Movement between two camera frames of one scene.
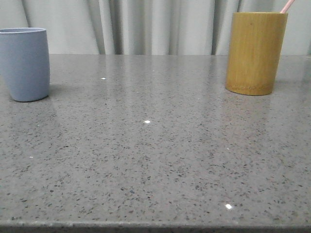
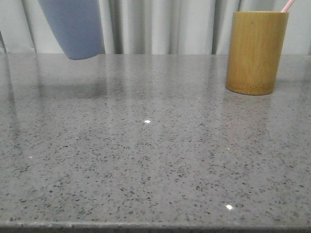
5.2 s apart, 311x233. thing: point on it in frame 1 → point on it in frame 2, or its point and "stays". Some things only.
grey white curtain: (150, 27) stays
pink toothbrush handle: (286, 6) stays
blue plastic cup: (25, 62) → (77, 24)
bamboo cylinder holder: (255, 47) stays
